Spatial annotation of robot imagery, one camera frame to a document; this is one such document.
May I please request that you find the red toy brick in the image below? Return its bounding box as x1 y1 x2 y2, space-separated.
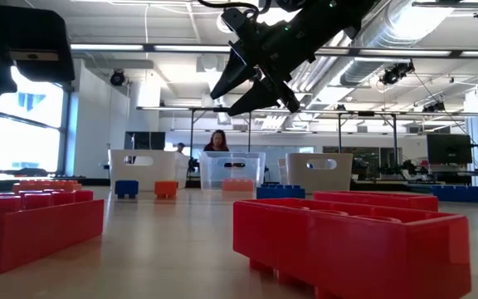
232 198 472 299
0 189 105 276
12 179 83 194
312 190 440 213

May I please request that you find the beige plastic bin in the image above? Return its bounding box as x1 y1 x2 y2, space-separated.
278 152 354 195

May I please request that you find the blue toy brick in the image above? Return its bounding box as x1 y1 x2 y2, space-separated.
114 179 139 200
431 184 478 204
256 184 306 200

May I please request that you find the black ceiling spotlight cluster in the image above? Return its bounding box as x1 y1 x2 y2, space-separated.
378 61 416 86
421 100 447 114

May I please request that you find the long ceiling light strip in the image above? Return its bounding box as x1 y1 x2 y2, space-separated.
69 42 478 59

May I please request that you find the black round ceiling spotlight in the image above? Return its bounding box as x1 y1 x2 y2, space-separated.
110 69 126 87

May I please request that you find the orange toy brick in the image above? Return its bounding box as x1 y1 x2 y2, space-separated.
221 179 256 193
154 180 179 200

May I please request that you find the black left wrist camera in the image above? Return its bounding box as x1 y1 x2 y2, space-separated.
0 0 76 84

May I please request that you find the large bright window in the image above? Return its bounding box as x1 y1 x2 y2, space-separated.
0 66 69 174

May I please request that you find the black background frame stand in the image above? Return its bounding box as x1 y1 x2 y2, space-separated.
188 106 253 153
334 110 400 167

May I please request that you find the white plastic bin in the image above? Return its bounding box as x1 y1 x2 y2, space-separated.
109 149 190 193

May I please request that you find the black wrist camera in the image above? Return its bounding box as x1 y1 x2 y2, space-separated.
0 0 76 84
221 7 265 42

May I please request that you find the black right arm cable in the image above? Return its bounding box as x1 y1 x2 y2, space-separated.
197 0 265 13

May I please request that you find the black background workbench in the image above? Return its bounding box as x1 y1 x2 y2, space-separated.
353 159 478 193

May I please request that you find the silver air duct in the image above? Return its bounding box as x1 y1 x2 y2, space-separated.
290 0 458 111

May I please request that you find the black computer monitor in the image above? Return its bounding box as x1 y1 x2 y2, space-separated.
426 133 474 165

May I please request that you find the clear plastic bin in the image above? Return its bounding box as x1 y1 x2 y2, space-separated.
198 150 266 193

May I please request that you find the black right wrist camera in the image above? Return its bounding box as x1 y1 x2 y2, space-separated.
221 7 265 42

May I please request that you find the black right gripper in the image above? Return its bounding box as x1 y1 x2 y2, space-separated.
209 12 335 117

